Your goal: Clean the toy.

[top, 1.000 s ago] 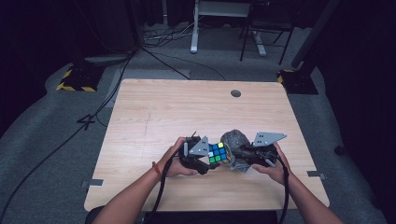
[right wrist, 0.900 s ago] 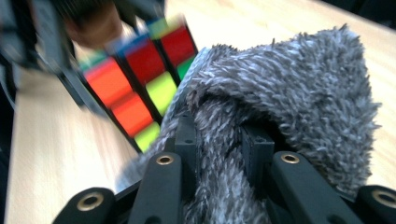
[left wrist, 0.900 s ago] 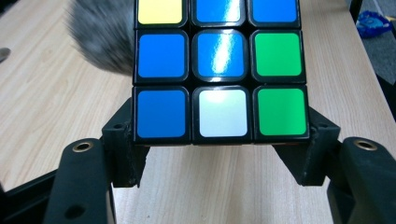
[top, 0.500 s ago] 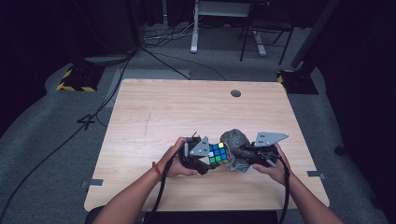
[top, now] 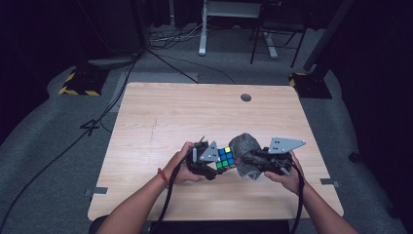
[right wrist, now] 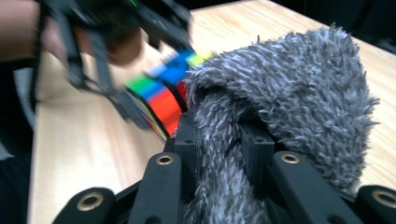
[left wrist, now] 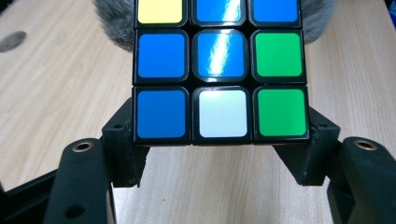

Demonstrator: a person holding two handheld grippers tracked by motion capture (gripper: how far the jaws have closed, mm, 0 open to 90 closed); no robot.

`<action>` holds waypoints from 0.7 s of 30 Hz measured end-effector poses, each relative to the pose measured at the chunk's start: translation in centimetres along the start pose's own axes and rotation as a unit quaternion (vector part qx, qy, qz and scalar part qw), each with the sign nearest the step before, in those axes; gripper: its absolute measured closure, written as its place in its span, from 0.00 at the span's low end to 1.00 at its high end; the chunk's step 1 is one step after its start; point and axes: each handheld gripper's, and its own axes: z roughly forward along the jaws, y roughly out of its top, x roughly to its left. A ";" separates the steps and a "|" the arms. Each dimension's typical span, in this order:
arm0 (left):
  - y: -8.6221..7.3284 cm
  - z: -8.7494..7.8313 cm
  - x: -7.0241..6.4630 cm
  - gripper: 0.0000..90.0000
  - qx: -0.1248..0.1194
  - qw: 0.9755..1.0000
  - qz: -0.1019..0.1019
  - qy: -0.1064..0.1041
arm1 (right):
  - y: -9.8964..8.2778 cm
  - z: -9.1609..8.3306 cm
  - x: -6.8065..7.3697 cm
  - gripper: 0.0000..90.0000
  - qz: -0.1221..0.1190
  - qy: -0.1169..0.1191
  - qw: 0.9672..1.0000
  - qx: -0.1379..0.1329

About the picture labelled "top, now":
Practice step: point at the small black floor foot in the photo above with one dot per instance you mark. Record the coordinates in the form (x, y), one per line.
(354, 157)

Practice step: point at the person's dark clothing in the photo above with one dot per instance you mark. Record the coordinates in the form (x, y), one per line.
(224, 227)

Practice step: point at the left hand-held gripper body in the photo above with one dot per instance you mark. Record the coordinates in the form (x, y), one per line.
(204, 156)

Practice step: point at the grey tape strip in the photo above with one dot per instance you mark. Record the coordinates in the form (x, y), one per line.
(99, 191)
(329, 182)

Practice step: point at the white desk frame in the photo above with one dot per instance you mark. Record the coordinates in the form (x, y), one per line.
(204, 35)

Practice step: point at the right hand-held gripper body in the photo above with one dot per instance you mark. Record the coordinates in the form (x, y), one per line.
(281, 152)

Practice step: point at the person's right hand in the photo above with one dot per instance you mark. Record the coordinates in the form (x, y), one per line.
(289, 182)

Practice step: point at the black yellow striped stand base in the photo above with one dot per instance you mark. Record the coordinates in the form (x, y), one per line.
(82, 83)
(311, 86)

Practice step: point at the black metal chair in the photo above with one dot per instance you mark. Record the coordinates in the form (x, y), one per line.
(279, 26)

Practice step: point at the grey fluffy cloth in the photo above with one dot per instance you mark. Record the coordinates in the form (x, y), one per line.
(245, 144)

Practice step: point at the person's left hand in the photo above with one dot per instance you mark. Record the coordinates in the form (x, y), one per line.
(181, 169)

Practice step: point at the colourful puzzle cube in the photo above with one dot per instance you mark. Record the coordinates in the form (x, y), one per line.
(226, 158)

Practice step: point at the red wrist band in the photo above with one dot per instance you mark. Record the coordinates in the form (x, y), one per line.
(163, 177)

